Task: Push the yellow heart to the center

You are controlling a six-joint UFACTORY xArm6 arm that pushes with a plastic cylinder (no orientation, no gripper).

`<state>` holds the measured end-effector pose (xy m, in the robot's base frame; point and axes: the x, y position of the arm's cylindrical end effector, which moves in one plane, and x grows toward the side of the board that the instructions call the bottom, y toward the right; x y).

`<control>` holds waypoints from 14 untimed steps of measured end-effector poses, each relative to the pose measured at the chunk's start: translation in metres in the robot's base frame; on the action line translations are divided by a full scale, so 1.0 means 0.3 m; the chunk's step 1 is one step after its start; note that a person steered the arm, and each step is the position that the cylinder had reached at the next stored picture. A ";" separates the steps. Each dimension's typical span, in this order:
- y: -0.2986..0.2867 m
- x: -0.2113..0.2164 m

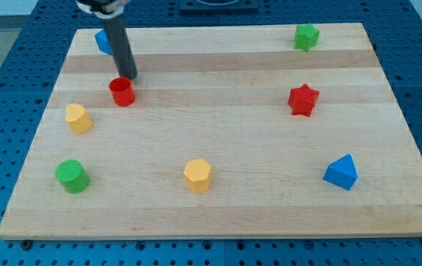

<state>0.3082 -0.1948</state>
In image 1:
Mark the yellow heart block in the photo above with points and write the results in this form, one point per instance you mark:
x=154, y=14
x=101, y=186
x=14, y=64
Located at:
x=78, y=118

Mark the yellow hexagon block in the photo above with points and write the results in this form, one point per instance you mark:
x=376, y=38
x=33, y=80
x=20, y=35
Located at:
x=197, y=175

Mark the wooden board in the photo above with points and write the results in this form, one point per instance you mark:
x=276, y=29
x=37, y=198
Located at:
x=220, y=93

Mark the red star block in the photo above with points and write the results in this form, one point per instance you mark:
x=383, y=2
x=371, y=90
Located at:
x=303, y=100

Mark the red cylinder block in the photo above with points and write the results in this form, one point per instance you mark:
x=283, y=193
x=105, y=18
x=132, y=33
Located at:
x=122, y=91

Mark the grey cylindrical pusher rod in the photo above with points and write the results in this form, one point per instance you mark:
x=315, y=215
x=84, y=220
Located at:
x=119, y=44

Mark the green star block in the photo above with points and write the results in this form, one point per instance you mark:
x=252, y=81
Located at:
x=306, y=37

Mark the blue triangle block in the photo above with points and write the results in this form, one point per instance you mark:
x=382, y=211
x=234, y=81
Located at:
x=342, y=172

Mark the blue cube block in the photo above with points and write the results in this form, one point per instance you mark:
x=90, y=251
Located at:
x=102, y=42

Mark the green cylinder block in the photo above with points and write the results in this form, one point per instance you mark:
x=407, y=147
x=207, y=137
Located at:
x=72, y=176

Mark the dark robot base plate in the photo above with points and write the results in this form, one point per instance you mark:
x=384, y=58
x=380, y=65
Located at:
x=203, y=6

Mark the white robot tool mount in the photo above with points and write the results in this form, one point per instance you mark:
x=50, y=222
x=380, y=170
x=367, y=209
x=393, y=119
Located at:
x=103, y=9

